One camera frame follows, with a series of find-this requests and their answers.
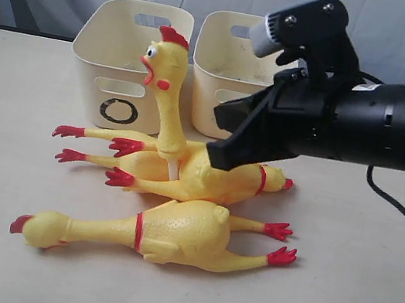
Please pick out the whole rubber chicken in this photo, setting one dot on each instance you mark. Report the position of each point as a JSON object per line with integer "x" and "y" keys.
{"x": 136, "y": 153}
{"x": 193, "y": 233}

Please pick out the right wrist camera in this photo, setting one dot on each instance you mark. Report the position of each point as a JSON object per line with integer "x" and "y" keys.
{"x": 314, "y": 32}

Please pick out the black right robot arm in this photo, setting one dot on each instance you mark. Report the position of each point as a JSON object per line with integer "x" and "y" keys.
{"x": 369, "y": 125}

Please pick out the cream bin marked O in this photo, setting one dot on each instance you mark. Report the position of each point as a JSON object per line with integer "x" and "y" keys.
{"x": 107, "y": 55}

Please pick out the headless yellow chicken body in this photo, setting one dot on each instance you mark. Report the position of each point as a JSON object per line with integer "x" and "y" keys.
{"x": 198, "y": 180}

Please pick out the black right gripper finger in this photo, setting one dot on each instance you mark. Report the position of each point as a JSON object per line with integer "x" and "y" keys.
{"x": 253, "y": 141}
{"x": 229, "y": 115}

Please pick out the broken chicken head and neck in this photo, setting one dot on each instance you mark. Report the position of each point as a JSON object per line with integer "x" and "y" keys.
{"x": 167, "y": 64}

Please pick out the cream bin marked X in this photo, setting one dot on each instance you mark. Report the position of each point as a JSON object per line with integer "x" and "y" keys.
{"x": 225, "y": 68}

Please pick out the whole rubber chicken front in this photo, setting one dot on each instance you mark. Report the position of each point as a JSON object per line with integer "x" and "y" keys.
{"x": 193, "y": 233}

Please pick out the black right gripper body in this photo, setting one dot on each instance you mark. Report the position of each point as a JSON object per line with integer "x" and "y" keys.
{"x": 297, "y": 117}

